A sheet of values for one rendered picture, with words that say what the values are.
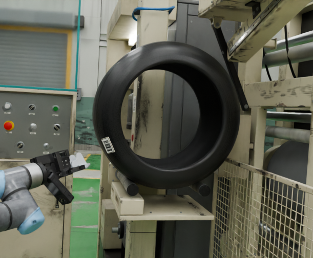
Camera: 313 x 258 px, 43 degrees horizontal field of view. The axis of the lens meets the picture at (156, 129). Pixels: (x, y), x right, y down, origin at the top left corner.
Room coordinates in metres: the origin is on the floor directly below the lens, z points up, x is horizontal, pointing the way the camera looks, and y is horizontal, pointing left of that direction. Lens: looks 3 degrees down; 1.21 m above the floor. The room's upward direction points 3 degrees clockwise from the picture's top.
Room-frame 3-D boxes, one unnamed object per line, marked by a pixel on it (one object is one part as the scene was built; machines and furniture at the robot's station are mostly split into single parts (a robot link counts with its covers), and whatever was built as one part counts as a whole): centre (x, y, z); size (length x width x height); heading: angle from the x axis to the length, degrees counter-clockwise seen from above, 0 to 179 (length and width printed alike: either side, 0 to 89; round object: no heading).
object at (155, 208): (1.66, -0.03, 0.80); 0.37 x 0.36 x 0.02; 102
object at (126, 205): (1.63, 0.11, 0.84); 0.36 x 0.09 x 0.06; 12
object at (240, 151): (1.95, -0.35, 1.05); 0.20 x 0.15 x 0.30; 12
